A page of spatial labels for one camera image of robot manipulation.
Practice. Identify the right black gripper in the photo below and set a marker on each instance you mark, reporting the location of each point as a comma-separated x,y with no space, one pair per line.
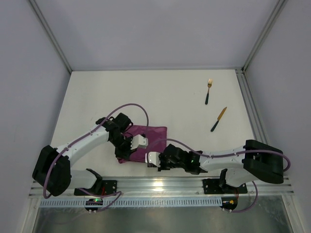
163,162

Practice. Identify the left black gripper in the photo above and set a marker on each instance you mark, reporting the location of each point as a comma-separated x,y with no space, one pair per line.
124,152

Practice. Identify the purple satin napkin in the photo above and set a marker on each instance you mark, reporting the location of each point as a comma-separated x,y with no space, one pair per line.
153,134

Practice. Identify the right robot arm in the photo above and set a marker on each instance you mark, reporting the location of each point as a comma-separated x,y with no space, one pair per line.
250,162

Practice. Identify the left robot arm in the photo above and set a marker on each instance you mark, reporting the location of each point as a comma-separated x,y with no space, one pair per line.
53,169

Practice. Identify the left controller board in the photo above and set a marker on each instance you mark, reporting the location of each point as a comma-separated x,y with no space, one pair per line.
93,205

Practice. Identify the controller board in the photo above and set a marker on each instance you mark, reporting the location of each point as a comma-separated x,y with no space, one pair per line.
93,205
228,203

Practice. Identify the right controller board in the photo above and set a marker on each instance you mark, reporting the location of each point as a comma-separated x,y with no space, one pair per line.
228,203

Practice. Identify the gold fork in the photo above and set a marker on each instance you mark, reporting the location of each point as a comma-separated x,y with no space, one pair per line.
209,85

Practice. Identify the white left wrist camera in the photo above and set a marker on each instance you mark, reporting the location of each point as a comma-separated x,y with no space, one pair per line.
139,141

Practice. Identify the front aluminium rail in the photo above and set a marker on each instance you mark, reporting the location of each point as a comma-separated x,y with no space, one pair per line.
189,187

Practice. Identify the aluminium rail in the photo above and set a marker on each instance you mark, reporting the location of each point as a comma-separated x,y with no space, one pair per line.
255,119
189,187

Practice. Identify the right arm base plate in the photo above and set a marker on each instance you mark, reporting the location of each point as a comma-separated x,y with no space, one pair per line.
218,186

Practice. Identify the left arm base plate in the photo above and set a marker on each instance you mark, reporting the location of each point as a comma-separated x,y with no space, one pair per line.
109,187

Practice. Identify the black handled gold knife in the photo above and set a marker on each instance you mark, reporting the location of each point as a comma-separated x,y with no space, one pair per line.
218,119

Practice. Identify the right aluminium rail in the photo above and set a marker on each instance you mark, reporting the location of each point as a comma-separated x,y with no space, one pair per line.
255,119

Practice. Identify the slotted cable duct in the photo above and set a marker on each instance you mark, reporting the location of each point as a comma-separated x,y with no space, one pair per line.
135,202

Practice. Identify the left frame post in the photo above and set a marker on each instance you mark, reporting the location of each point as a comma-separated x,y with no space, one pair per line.
49,33

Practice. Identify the frame post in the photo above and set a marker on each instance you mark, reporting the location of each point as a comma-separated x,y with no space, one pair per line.
49,33
271,20

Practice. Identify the right frame post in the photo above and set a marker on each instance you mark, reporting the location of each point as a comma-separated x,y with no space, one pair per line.
271,20

